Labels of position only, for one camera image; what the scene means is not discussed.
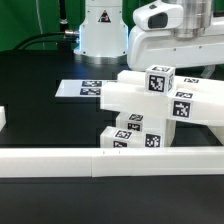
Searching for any white U-shaped fence wall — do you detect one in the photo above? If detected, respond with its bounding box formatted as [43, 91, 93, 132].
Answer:
[0, 104, 224, 178]

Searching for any white chair seat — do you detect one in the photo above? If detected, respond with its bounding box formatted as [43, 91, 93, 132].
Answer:
[140, 115, 176, 147]

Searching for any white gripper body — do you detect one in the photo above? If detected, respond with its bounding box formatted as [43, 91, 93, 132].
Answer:
[127, 17, 224, 71]

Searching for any white tagged nut cube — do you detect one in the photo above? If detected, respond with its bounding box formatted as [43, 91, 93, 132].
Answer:
[145, 65, 175, 95]

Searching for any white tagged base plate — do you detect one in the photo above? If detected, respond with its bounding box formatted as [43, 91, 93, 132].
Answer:
[55, 79, 108, 98]

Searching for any white chair back frame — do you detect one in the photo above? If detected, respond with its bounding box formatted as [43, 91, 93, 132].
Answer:
[100, 71, 224, 126]

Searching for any black cable bundle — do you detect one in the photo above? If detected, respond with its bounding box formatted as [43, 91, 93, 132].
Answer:
[13, 29, 81, 52]

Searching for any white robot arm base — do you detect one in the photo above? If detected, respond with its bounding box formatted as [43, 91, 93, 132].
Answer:
[74, 0, 128, 64]

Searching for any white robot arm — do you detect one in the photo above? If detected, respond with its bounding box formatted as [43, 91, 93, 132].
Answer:
[127, 0, 224, 78]

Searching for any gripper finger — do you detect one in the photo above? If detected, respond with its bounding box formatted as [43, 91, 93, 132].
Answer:
[201, 65, 216, 79]

